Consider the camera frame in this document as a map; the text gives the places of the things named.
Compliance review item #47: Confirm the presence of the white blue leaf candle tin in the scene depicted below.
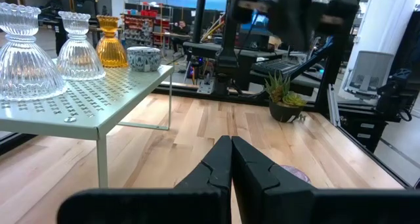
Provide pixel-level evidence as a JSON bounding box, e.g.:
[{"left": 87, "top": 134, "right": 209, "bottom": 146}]
[{"left": 126, "top": 46, "right": 163, "bottom": 72}]

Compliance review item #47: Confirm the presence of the pink patterned candle tin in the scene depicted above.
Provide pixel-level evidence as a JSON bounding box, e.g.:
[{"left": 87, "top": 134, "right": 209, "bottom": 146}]
[{"left": 280, "top": 164, "right": 312, "bottom": 185}]

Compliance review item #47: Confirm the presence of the black desk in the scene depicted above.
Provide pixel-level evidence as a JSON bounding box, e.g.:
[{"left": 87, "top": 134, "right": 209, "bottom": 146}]
[{"left": 182, "top": 41, "right": 323, "bottom": 97}]

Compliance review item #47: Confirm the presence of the person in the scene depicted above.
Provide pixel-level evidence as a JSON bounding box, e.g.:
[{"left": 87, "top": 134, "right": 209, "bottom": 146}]
[
  {"left": 172, "top": 19, "right": 192, "bottom": 54},
  {"left": 45, "top": 0, "right": 71, "bottom": 55}
]

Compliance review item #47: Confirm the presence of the green perforated metal shelf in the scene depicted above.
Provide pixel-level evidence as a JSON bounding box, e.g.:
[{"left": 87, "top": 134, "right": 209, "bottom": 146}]
[{"left": 0, "top": 58, "right": 175, "bottom": 189}]

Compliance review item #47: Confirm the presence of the rack with red bins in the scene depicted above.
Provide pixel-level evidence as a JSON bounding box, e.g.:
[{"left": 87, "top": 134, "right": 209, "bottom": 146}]
[{"left": 121, "top": 5, "right": 174, "bottom": 48}]

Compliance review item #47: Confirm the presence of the clear ribbed glass candle holder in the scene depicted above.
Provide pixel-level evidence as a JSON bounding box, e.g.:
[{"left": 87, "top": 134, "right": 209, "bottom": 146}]
[
  {"left": 0, "top": 2, "right": 69, "bottom": 102},
  {"left": 56, "top": 11, "right": 106, "bottom": 81}
]

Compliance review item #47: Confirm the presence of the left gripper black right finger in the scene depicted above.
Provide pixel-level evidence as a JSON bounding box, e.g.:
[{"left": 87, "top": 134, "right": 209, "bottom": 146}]
[{"left": 232, "top": 135, "right": 420, "bottom": 224}]

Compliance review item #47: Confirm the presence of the light grey chair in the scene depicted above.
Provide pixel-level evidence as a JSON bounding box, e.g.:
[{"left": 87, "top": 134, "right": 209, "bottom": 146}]
[{"left": 343, "top": 50, "right": 394, "bottom": 102}]

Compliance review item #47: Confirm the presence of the amber glass candle holder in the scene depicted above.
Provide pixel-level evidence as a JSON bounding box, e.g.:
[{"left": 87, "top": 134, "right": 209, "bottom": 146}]
[{"left": 95, "top": 15, "right": 129, "bottom": 69}]

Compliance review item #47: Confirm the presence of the black keyboard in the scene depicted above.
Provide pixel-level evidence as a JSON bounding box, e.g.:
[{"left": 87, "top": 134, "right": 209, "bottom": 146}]
[{"left": 251, "top": 58, "right": 308, "bottom": 77}]

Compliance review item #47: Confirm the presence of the potted succulent plant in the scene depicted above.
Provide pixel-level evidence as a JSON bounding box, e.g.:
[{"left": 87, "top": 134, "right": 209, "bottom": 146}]
[{"left": 264, "top": 71, "right": 308, "bottom": 123}]

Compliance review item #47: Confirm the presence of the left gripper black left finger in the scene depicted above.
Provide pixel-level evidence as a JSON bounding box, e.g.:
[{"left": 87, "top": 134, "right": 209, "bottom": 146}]
[{"left": 57, "top": 135, "right": 234, "bottom": 224}]

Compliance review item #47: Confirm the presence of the black drawer cabinet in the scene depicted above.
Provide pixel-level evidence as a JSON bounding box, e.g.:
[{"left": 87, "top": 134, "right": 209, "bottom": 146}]
[{"left": 337, "top": 108, "right": 405, "bottom": 153}]

